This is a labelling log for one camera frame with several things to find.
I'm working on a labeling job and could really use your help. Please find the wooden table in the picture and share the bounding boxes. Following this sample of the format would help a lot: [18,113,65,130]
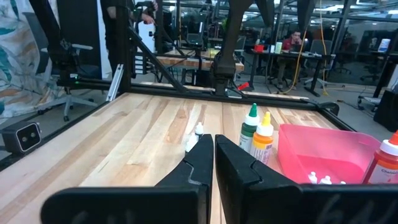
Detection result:
[157,48,245,74]

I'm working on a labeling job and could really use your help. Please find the green food coloring bottle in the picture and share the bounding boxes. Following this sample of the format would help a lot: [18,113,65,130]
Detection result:
[238,103,261,154]

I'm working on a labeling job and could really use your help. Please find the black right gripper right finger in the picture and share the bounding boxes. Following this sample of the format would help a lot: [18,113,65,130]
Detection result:
[215,135,398,224]

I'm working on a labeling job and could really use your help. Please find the black controller box with lights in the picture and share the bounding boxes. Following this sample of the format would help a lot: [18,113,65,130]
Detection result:
[134,53,146,75]

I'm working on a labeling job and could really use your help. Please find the pink plastic bin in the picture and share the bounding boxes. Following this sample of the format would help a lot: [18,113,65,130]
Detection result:
[277,123,382,185]

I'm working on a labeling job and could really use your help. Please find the patterned curtain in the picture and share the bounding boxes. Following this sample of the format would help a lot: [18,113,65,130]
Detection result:
[0,0,66,121]

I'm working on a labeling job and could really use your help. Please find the person's hand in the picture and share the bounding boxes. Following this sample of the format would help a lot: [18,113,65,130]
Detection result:
[141,0,159,26]

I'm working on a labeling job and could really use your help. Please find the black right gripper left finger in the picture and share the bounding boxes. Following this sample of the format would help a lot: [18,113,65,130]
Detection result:
[40,133,215,224]

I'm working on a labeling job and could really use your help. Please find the yellow food coloring bottle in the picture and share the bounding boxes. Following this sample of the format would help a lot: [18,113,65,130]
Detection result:
[250,111,275,166]

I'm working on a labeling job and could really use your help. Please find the black aluminium table frame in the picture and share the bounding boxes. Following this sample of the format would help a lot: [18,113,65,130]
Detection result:
[0,0,357,172]

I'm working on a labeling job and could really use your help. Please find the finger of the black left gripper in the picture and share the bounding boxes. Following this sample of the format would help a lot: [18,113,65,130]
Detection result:
[297,0,317,32]
[254,0,276,28]

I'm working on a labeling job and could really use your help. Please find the person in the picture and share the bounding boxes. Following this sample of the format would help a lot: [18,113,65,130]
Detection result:
[99,0,159,74]
[276,29,307,90]

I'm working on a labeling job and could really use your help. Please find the small blue dropper bottle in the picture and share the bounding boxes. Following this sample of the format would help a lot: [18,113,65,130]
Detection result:
[185,133,199,154]

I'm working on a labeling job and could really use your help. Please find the black table-level camera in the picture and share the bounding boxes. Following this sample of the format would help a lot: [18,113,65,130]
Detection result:
[1,120,43,155]

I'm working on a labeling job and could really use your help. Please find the silver aluminium extrusion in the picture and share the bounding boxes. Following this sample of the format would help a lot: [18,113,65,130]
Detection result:
[105,63,124,103]

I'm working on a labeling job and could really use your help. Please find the red-orange food coloring bottle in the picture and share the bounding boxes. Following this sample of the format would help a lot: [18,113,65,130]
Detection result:
[362,130,398,185]

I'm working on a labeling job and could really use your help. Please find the grey office chair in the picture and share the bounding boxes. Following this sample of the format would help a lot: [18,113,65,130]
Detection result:
[23,12,103,122]

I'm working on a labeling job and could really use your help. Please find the black desk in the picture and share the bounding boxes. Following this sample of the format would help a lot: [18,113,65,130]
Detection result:
[247,49,338,98]

